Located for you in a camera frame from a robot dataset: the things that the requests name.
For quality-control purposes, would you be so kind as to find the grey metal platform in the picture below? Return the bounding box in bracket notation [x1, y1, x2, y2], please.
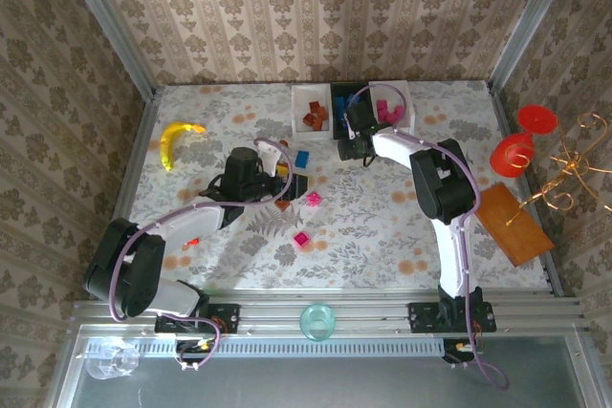
[50, 324, 608, 408]

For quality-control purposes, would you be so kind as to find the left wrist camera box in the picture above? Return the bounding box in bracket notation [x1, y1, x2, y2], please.
[254, 139, 287, 178]

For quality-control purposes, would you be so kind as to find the black plastic bin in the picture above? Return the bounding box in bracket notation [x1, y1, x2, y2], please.
[329, 81, 373, 141]

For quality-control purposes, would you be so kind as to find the yellow toy banana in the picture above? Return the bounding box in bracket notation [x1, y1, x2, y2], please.
[160, 119, 208, 173]

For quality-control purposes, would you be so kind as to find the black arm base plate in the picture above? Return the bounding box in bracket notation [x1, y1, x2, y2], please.
[155, 303, 240, 335]
[406, 301, 497, 335]

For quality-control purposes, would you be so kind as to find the red plastic goblet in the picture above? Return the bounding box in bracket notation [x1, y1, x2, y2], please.
[489, 104, 559, 179]

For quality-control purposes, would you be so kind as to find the aluminium frame post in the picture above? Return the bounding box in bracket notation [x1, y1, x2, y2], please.
[53, 0, 159, 99]
[486, 0, 582, 94]

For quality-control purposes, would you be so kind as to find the clear plastic cup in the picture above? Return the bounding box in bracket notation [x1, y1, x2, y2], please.
[85, 335, 142, 380]

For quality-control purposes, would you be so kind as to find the white plastic bin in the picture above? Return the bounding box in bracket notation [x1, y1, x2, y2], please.
[290, 84, 334, 142]
[366, 79, 417, 138]

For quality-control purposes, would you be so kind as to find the white slotted cable duct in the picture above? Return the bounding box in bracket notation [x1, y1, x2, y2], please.
[138, 336, 446, 358]

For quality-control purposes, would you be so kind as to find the wide aluminium frame rail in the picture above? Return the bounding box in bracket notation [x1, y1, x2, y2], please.
[71, 299, 594, 335]

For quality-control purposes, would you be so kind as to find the floral patterned tablecloth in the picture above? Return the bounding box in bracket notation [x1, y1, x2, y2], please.
[110, 81, 551, 292]

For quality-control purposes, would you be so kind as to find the gold wire stand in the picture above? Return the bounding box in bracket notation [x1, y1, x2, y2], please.
[505, 111, 612, 227]

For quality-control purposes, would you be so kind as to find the teal glass cup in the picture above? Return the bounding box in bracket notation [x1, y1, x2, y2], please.
[298, 302, 338, 343]

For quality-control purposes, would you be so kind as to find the brown wooden board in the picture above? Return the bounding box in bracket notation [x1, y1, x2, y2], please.
[474, 182, 556, 268]

